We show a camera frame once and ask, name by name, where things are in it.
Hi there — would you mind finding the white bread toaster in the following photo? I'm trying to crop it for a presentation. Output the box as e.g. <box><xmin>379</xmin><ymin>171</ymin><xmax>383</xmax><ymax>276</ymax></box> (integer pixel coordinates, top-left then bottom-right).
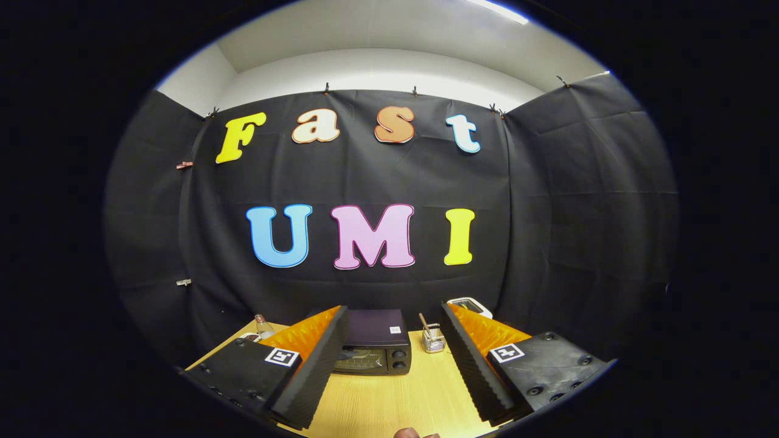
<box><xmin>446</xmin><ymin>297</ymin><xmax>494</xmax><ymax>320</ymax></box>

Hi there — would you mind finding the long ceiling light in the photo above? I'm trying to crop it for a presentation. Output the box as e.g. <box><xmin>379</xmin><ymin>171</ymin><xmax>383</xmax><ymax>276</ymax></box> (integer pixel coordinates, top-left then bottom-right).
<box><xmin>466</xmin><ymin>0</ymin><xmax>529</xmax><ymax>25</ymax></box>

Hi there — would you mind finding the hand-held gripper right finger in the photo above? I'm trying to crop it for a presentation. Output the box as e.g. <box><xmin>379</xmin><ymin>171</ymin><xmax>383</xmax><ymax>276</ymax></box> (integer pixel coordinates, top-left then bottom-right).
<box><xmin>439</xmin><ymin>302</ymin><xmax>609</xmax><ymax>426</ymax></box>

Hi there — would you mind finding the metal mesh holder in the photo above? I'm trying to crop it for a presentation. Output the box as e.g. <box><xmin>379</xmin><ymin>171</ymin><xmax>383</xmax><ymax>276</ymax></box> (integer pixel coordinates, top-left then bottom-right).
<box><xmin>422</xmin><ymin>324</ymin><xmax>447</xmax><ymax>353</ymax></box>

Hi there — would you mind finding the black toaster oven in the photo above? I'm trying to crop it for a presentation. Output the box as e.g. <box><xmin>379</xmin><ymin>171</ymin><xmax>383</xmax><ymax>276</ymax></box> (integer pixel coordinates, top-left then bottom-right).
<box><xmin>332</xmin><ymin>309</ymin><xmax>412</xmax><ymax>375</ymax></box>

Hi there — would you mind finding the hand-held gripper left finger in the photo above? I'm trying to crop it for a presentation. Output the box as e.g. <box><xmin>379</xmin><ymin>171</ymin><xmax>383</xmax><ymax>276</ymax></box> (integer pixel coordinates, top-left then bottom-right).
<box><xmin>181</xmin><ymin>305</ymin><xmax>351</xmax><ymax>430</ymax></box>

